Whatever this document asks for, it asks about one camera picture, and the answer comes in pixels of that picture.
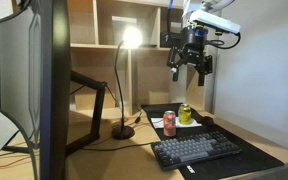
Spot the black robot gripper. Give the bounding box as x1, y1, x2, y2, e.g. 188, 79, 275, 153
167, 25, 212, 86

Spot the black inline lamp switch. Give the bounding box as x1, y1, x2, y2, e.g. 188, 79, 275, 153
134, 116, 141, 124

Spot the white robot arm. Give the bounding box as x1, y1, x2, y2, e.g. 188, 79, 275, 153
160, 0, 241, 86

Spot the black gooseneck desk lamp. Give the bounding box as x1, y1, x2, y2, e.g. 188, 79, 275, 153
112, 26, 142, 140

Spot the black box on shelf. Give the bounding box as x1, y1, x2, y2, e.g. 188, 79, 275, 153
160, 31, 181, 48

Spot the yellow soda can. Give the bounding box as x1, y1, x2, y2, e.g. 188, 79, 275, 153
178, 104, 191, 125

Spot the red soda can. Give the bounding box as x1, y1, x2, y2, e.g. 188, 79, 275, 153
163, 111, 176, 137

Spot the grey mechanical keyboard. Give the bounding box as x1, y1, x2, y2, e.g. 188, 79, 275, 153
151, 131, 241, 170

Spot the wooden shelf unit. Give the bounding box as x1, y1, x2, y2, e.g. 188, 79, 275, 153
67, 0, 210, 116

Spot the black desk mat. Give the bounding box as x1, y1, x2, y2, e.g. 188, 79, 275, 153
142, 103, 284, 180

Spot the black curved computer monitor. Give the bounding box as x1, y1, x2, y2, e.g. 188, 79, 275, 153
0, 0, 71, 180

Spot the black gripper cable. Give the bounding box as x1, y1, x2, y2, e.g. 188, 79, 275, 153
207, 31, 242, 50

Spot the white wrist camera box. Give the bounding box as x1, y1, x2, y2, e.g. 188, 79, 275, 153
189, 10, 240, 34

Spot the black lamp power cable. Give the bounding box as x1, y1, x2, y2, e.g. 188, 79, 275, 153
80, 109, 158, 153

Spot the orange cable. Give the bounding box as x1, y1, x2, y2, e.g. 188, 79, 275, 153
0, 153, 35, 172

